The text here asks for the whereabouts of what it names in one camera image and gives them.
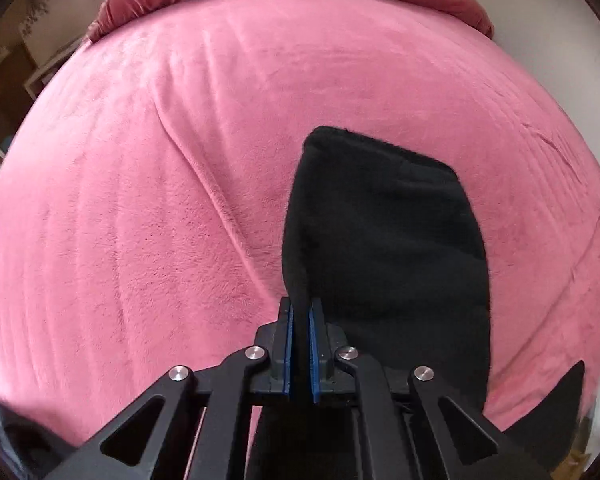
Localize pink fleece bed blanket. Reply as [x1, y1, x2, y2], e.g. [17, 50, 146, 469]
[0, 0, 600, 448]

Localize dark cloth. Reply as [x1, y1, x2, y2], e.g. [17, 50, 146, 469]
[0, 400, 83, 480]

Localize black pants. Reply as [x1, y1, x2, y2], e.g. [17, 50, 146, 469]
[250, 126, 586, 480]

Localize white shelf organizer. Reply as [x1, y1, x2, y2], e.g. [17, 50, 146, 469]
[24, 40, 81, 106]

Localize floral curtain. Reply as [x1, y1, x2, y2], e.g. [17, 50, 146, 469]
[2, 0, 88, 43]

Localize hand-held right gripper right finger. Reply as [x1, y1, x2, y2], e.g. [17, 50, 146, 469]
[308, 297, 551, 480]

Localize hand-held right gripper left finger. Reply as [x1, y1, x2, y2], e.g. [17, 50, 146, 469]
[45, 297, 294, 480]

